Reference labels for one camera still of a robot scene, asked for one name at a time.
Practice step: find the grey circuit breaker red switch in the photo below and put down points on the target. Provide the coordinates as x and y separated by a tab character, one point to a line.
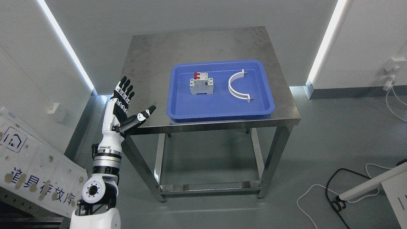
201	84

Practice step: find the blue plastic tray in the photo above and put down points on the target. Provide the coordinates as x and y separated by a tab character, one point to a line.
182	106

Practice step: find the white wall socket right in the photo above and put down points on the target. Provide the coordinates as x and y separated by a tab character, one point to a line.
394	64

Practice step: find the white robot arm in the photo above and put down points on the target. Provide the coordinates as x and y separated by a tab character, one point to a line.
97	205

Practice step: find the white wall socket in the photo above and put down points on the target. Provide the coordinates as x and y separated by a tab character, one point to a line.
54	109
394	64

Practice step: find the stainless steel table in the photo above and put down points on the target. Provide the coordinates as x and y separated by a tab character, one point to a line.
149	62

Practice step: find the white stand leg with caster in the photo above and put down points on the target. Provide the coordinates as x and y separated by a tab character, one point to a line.
339	203

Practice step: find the white plug with cable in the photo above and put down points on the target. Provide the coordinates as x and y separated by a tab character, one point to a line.
388	87

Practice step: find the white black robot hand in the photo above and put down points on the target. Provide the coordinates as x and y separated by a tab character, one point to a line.
116	123

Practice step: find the white wall socket left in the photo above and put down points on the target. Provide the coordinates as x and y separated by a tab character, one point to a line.
54	109

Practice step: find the white curved pipe clamp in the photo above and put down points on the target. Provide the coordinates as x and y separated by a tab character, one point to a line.
236	87

